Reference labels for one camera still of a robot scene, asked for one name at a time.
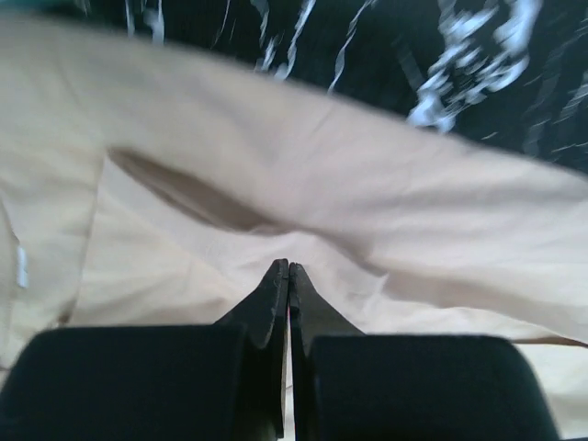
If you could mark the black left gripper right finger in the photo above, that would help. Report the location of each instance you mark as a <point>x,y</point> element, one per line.
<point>348,385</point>

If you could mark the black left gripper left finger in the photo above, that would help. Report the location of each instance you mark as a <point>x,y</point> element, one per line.
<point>219,381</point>

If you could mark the beige t-shirt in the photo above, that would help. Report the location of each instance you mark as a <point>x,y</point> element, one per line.
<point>146,184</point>

